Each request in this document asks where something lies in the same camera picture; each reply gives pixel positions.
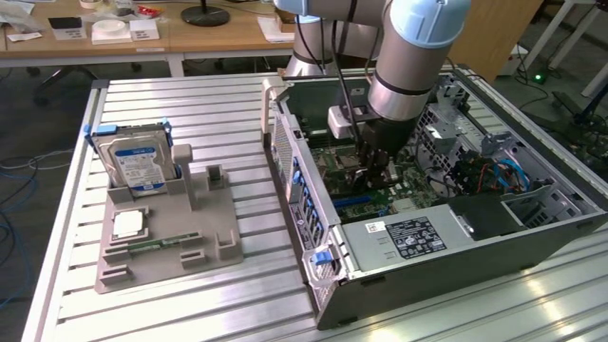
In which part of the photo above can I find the black wire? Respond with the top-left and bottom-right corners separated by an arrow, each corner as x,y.
421,156 -> 460,199

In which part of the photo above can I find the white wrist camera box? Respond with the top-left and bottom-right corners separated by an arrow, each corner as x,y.
326,105 -> 358,140

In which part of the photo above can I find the green RAM stick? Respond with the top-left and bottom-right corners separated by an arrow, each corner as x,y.
126,232 -> 200,251

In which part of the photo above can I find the grey power supply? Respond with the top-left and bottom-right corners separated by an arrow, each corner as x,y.
340,204 -> 476,272

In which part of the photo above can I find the black plastic duct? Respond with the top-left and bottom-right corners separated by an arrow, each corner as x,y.
448,197 -> 526,240

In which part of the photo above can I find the black round lamp base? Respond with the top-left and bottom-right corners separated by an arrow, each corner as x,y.
180,0 -> 232,28

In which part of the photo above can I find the black and white box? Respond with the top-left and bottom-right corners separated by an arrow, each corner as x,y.
48,16 -> 88,41

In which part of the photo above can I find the blue expansion slot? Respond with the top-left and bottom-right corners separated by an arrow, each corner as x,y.
333,197 -> 372,210

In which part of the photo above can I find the grey parts rack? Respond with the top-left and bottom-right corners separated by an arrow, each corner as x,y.
94,143 -> 244,295

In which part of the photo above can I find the white floor cable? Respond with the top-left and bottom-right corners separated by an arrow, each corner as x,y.
0,149 -> 72,171

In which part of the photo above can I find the hard disk with blue carrier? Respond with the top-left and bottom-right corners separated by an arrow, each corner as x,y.
82,117 -> 174,199

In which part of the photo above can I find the blue wire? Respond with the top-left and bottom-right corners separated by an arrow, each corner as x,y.
493,158 -> 532,195

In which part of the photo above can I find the tall metal disk bay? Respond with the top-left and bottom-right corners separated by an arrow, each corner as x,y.
412,103 -> 478,172

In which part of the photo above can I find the green graphics card black cooler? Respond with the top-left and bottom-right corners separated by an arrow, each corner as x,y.
332,160 -> 401,195

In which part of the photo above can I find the CPU socket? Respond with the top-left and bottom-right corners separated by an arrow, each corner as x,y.
332,145 -> 361,170

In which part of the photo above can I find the white table frame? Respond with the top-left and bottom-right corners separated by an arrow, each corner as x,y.
520,0 -> 608,97

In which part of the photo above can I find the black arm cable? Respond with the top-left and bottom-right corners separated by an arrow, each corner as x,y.
330,0 -> 362,143

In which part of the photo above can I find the black open PC case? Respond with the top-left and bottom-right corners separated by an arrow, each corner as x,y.
262,63 -> 608,331

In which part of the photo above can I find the wooden cabinet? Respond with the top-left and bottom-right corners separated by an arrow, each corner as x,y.
445,0 -> 545,83

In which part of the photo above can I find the green motherboard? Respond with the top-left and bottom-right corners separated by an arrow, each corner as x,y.
308,124 -> 452,225

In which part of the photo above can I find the low metal disk bay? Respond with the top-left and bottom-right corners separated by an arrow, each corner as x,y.
500,177 -> 588,231

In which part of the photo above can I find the silver CPU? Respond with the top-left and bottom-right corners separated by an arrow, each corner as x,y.
112,210 -> 144,239

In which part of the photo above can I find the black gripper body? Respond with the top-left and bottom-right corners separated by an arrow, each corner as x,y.
358,118 -> 406,158

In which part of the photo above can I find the clear plastic bag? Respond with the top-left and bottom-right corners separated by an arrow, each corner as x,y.
0,1 -> 44,33

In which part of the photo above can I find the blue floor cable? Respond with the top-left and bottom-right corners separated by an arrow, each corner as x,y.
0,170 -> 38,307

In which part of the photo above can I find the white booklet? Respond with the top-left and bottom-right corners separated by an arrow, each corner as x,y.
257,16 -> 296,43

